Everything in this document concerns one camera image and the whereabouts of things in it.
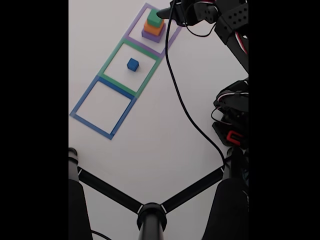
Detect servo wire bundle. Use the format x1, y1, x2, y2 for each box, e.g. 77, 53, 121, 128
183, 0, 249, 55

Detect orange square block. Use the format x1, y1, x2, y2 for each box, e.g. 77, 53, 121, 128
143, 19, 165, 36

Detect green tape square frame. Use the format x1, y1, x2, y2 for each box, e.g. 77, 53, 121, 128
97, 37, 161, 99

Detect purple square block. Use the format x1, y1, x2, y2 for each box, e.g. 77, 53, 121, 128
141, 23, 166, 44

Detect black camera tripod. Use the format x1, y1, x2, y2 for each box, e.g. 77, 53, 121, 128
68, 147, 249, 240

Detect black cable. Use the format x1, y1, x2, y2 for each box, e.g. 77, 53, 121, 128
164, 0, 227, 166
90, 231, 111, 240

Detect red table clamp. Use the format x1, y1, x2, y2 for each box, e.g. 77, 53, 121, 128
226, 129, 245, 147

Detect blue tape square frame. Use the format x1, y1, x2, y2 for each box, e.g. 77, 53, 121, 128
69, 76, 138, 141

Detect purple tape square frame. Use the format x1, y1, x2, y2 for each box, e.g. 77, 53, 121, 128
124, 2, 182, 59

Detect small blue cube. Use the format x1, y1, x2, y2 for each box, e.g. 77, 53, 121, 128
126, 57, 140, 72

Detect green cube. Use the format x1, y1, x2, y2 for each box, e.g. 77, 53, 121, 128
146, 9, 162, 28

